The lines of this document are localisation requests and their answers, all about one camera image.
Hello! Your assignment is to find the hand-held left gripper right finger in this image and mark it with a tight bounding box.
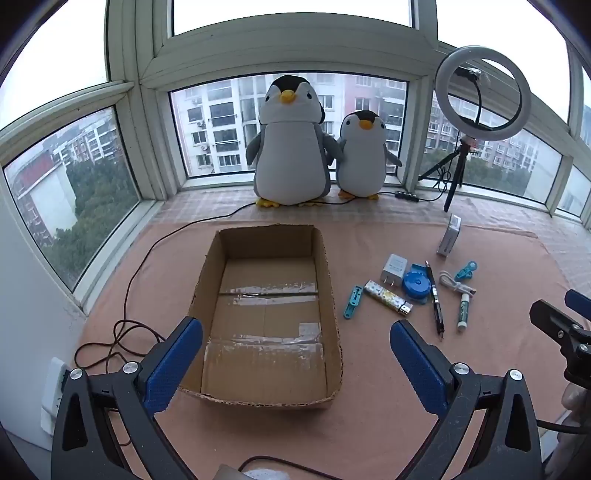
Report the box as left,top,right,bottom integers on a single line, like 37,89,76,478
389,319,543,480

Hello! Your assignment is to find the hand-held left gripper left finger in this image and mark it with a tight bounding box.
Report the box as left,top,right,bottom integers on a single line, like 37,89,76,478
51,316,204,480

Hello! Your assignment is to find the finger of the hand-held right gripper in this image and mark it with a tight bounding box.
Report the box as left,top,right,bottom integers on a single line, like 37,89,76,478
529,300,591,354
566,290,591,319

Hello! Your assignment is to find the black pen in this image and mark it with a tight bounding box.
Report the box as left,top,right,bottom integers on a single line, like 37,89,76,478
425,261,445,340

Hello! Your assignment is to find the patterned white lighter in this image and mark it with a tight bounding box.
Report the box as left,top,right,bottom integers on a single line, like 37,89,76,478
363,280,413,317

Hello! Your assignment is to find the blue round tape measure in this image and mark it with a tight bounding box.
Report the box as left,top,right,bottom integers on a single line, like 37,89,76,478
401,270,432,305

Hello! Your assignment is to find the white USB cable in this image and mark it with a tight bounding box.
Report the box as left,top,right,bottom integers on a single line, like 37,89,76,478
438,270,477,297

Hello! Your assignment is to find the blue folding phone stand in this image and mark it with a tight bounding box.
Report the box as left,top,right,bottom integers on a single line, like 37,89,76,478
343,285,365,320

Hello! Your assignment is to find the white charger plug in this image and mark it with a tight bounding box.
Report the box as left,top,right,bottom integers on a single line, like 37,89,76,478
380,254,409,289

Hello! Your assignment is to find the cardboard box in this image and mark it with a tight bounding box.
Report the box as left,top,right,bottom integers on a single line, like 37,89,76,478
178,224,345,411

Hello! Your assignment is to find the small clear plastic box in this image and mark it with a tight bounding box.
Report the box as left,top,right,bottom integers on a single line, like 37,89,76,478
437,215,462,258

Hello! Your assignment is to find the pink blanket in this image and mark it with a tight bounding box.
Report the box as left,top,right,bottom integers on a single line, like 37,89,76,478
76,187,591,480

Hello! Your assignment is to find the small penguin plush toy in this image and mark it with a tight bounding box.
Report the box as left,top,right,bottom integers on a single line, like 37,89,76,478
333,111,403,200

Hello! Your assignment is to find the large penguin plush toy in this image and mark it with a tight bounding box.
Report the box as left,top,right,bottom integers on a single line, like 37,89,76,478
246,75,345,209

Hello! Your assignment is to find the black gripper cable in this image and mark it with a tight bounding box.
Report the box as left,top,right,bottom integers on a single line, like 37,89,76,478
538,419,591,435

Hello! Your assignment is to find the brown power cable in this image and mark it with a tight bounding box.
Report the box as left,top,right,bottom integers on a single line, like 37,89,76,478
74,202,259,370

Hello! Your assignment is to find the white wall socket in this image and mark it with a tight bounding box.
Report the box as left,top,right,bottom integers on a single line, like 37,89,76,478
41,357,72,435

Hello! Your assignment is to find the white ring light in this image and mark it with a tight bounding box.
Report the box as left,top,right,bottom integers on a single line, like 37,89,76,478
435,45,533,141

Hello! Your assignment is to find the white window frame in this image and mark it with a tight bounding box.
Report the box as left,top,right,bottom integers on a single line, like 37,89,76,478
0,0,591,305

